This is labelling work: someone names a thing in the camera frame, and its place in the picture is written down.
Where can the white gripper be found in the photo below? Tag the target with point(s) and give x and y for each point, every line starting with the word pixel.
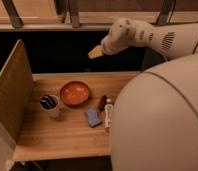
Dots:
pixel 110 45

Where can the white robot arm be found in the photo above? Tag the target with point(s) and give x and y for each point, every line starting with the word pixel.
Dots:
pixel 154 125

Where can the orange bowl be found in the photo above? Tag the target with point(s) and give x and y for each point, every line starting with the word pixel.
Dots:
pixel 74 93

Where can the dark red object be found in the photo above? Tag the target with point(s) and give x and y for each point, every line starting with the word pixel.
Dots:
pixel 102 103

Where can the black panel right of table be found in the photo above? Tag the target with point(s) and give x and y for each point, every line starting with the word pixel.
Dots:
pixel 151 58

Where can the blue sponge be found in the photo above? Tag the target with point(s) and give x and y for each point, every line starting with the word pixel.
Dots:
pixel 92 117

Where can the white cup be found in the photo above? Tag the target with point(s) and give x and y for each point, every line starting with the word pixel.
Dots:
pixel 54 112

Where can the white tube bottle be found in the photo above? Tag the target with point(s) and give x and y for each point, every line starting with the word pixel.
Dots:
pixel 108 113

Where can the wooden side panel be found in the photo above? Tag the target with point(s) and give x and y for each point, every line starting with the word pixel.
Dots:
pixel 16 85

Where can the wooden shelf rail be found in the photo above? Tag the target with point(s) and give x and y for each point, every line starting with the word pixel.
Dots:
pixel 93 13

